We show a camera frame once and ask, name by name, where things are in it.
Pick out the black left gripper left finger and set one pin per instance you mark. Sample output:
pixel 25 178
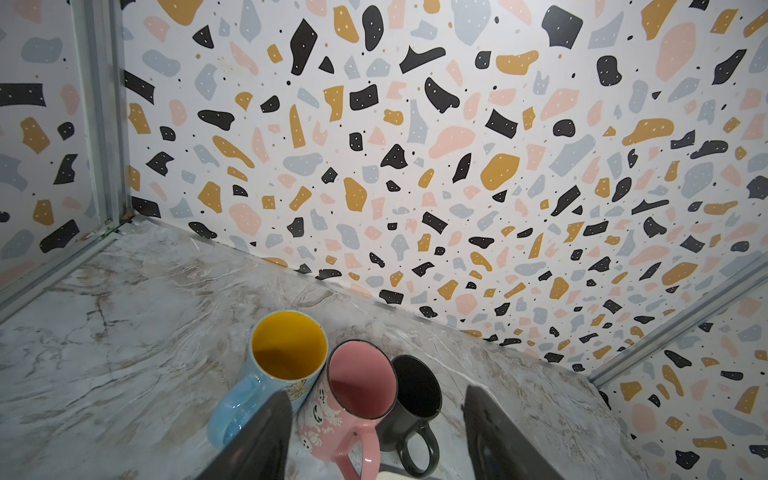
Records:
pixel 260 450

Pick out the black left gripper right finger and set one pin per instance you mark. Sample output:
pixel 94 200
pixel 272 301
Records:
pixel 497 447

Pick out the black mug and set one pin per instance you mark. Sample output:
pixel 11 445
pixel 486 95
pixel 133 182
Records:
pixel 418 402

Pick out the blue patterned mug yellow inside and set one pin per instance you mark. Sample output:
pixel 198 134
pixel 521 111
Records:
pixel 286 353

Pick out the pink mug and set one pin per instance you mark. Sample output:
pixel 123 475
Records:
pixel 354 392

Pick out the beige tray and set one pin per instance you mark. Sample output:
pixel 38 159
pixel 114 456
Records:
pixel 388 475

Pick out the aluminium corner post right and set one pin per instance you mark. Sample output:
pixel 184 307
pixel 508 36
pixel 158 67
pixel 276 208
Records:
pixel 752 275

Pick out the aluminium corner post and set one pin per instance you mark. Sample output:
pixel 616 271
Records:
pixel 752 275
pixel 98 33

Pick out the aluminium corner post left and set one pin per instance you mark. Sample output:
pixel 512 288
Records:
pixel 98 33

